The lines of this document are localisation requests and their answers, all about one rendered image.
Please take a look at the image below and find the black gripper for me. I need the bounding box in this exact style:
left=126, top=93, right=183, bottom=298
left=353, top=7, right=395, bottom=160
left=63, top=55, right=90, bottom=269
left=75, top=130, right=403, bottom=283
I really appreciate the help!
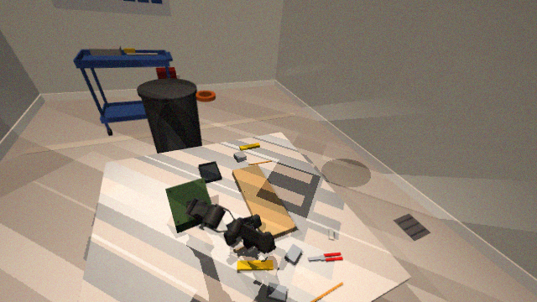
left=224, top=214, right=262, bottom=247

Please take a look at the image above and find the yellow flat bar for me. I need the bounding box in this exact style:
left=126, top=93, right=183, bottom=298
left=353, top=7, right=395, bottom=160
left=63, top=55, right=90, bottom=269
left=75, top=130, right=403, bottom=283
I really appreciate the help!
left=239, top=143, right=260, bottom=151
left=237, top=260, right=274, bottom=271

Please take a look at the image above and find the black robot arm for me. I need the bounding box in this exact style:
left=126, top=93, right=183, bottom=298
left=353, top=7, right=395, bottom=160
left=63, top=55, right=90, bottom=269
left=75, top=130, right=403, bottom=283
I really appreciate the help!
left=184, top=197, right=276, bottom=254

